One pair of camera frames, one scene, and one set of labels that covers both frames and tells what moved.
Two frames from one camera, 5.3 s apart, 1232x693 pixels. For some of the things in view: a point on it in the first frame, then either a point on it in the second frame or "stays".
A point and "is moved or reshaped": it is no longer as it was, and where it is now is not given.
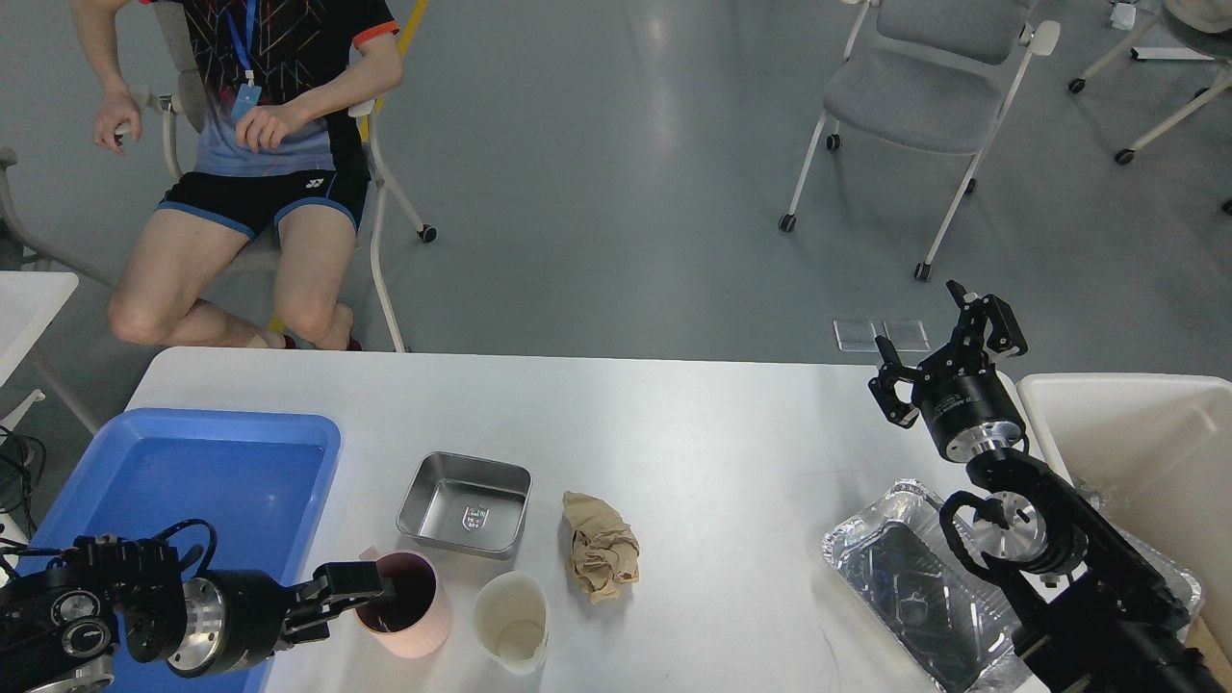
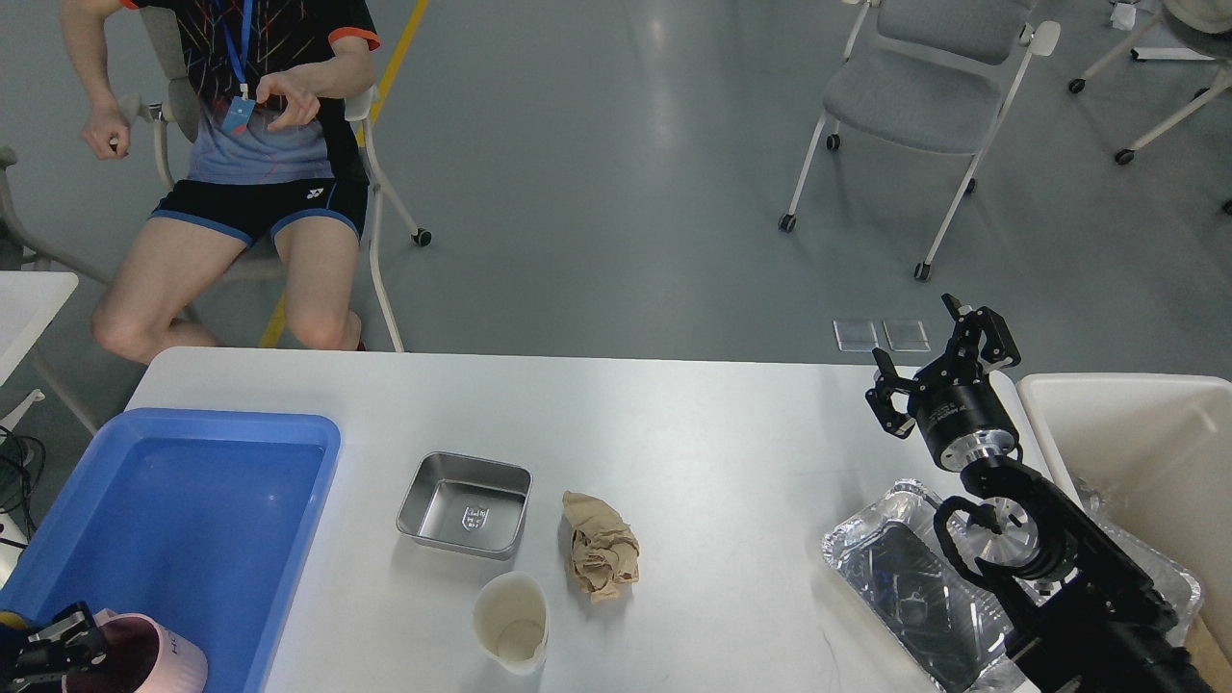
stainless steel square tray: [466, 502] stays
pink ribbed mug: [417, 622] is moved or reshaped
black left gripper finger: [311, 623] -> [42, 659]
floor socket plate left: [856, 336] stays
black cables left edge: [22, 459] stays
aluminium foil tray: [945, 609] stays
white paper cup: [511, 614] stays
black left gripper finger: [334, 580] -> [75, 621]
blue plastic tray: [260, 480] stays
